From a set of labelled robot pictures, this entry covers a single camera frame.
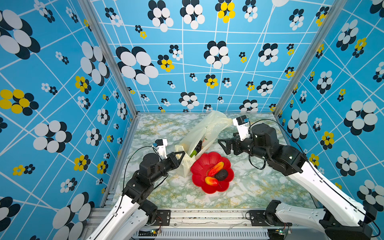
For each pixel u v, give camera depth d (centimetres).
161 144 64
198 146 79
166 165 61
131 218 59
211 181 82
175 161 65
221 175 83
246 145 54
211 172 85
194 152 75
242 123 53
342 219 38
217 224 73
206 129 81
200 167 89
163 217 74
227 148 58
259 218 73
